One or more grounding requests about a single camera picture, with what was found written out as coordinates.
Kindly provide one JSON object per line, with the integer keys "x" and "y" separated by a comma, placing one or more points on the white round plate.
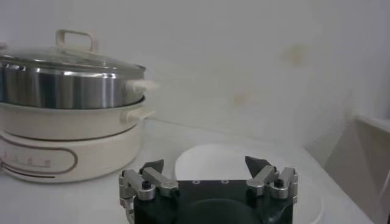
{"x": 213, "y": 161}

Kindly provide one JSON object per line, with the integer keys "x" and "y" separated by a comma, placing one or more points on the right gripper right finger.
{"x": 262, "y": 179}

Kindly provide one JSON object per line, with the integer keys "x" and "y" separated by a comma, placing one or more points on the stainless steel steamer basket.
{"x": 61, "y": 91}

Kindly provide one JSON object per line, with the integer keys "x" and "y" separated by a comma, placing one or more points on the white side table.
{"x": 365, "y": 152}

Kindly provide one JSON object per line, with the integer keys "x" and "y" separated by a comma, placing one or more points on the cream electric cooker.
{"x": 91, "y": 158}

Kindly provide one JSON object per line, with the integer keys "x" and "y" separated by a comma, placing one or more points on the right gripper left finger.
{"x": 160, "y": 179}

